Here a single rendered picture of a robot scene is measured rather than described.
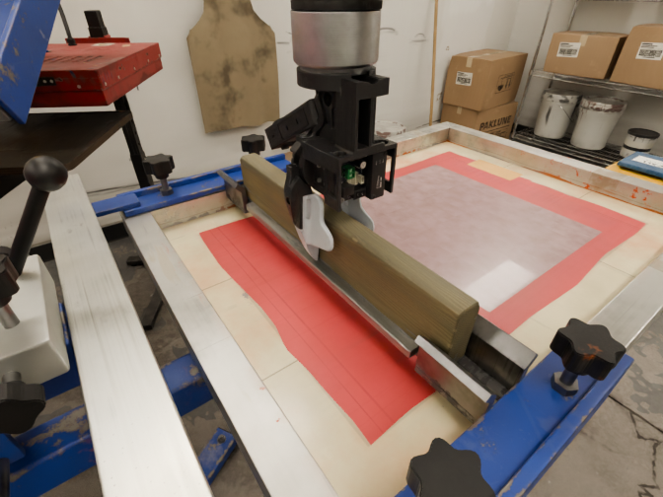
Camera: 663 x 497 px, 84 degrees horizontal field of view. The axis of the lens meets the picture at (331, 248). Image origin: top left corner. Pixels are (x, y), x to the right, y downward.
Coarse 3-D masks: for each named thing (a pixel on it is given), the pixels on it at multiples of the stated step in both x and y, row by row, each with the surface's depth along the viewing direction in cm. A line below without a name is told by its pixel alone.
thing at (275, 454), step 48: (432, 144) 90; (480, 144) 86; (624, 192) 66; (144, 240) 50; (192, 288) 42; (192, 336) 36; (624, 336) 36; (240, 384) 32; (240, 432) 29; (288, 432) 29; (288, 480) 26
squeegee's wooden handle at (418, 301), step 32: (256, 160) 54; (256, 192) 55; (288, 224) 49; (352, 224) 40; (320, 256) 45; (352, 256) 39; (384, 256) 35; (384, 288) 36; (416, 288) 32; (448, 288) 32; (416, 320) 34; (448, 320) 30; (448, 352) 32
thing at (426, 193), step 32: (448, 160) 83; (384, 192) 70; (416, 192) 70; (448, 192) 70; (480, 192) 70; (256, 224) 60; (384, 224) 60; (416, 224) 60; (224, 256) 53; (256, 256) 53; (288, 256) 53; (256, 288) 48; (288, 288) 48
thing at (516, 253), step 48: (528, 192) 70; (432, 240) 57; (480, 240) 57; (528, 240) 57; (576, 240) 57; (624, 240) 57; (480, 288) 47; (528, 288) 48; (288, 336) 41; (336, 336) 41; (384, 336) 41; (336, 384) 36; (384, 384) 36; (384, 432) 32
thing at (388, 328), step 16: (256, 208) 56; (272, 224) 52; (288, 240) 49; (304, 256) 46; (320, 272) 44; (336, 288) 42; (352, 288) 41; (352, 304) 40; (368, 304) 39; (368, 320) 38; (384, 320) 37; (400, 336) 36; (416, 352) 35
